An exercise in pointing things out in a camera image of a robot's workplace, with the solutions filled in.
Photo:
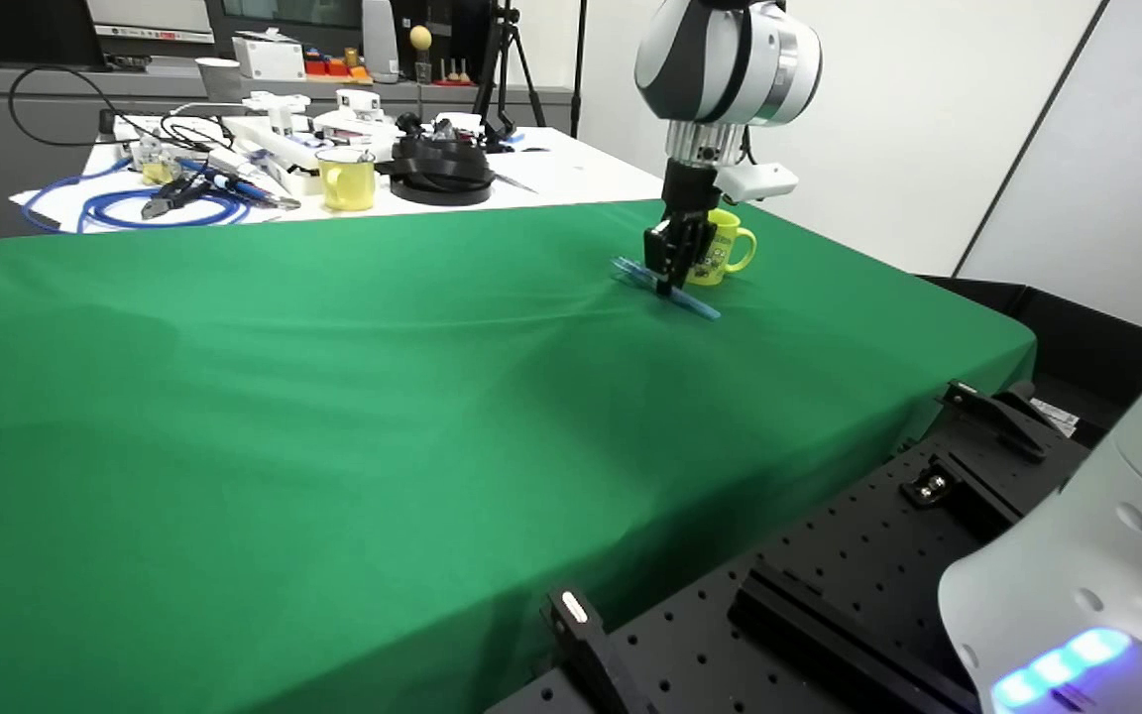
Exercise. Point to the black round device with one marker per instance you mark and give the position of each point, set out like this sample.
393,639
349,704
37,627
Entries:
437,165

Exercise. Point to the yellow translucent jar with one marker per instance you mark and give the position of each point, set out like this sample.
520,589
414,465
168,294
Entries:
345,182

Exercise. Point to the white tool heap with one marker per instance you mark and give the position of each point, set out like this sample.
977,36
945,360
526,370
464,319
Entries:
236,162

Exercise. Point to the black tripod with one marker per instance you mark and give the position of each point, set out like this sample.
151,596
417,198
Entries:
511,64

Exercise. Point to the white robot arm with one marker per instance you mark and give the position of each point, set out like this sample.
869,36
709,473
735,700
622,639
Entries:
731,60

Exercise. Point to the black clamp with white tip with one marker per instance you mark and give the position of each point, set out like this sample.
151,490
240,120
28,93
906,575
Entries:
589,647

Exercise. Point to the black angled bracket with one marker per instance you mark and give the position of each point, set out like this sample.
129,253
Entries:
1004,418

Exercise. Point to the wooden ball stand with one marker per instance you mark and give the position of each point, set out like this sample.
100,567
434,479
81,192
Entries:
423,48

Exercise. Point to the dark monitor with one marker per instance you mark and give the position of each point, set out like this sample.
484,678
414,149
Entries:
289,21

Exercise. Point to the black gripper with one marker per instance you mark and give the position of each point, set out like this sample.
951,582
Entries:
690,192

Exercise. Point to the green table cloth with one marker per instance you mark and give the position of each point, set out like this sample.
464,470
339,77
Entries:
336,424

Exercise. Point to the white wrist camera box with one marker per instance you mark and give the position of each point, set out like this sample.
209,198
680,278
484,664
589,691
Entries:
756,182

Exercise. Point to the small black mounting block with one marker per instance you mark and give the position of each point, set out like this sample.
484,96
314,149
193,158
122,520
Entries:
935,487

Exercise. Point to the long black bracket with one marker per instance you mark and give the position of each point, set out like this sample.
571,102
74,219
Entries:
833,639

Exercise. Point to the yellow mug with print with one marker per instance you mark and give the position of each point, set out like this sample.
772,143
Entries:
729,249

